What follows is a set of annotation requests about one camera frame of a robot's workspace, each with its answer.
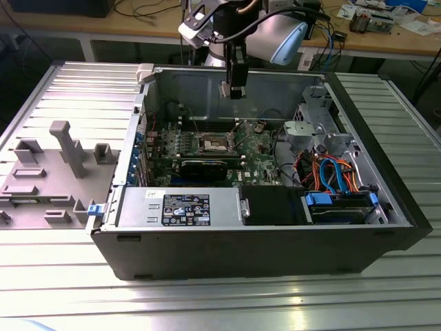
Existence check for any black graphics card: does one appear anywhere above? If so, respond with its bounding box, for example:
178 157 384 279
179 159 229 183

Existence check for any metal wire locking lever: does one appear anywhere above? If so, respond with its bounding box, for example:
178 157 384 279
187 108 202 135

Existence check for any wooden workbench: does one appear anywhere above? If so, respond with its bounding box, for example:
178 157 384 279
0 0 441 58

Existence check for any brown heatsink cooler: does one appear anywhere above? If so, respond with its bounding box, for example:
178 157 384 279
349 8 373 34

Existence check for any blue cardboard box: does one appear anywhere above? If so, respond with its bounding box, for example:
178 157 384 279
384 0 428 11

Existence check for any grey electronics module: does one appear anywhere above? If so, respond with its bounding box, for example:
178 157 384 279
370 13 393 34

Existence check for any orange wire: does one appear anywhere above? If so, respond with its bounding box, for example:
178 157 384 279
309 157 363 192

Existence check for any green motherboard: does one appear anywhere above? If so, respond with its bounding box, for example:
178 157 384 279
143 117 289 190

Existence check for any black PC case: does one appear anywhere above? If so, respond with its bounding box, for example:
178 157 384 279
90 63 433 282

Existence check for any dark monitor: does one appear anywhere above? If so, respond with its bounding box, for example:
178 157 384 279
6 0 111 19

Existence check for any grey metal drive cage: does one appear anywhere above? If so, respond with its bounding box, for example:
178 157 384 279
284 84 359 156

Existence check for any black plastic drive shroud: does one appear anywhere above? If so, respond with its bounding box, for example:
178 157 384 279
240 188 304 227

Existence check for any blue flat wire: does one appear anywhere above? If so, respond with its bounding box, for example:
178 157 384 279
318 158 349 196

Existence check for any metal socket cover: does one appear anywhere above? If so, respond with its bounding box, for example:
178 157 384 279
227 119 249 148

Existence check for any hard disk in blue carrier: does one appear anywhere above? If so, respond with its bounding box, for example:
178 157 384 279
301 192 380 225

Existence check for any white paper sheet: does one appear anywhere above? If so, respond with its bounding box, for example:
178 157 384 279
401 19 440 36

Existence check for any silver power supply unit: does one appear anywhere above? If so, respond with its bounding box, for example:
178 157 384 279
116 188 242 228

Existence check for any grey parts rack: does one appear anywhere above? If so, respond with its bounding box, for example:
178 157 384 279
0 120 121 230

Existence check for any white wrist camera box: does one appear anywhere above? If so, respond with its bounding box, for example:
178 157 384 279
178 0 221 49

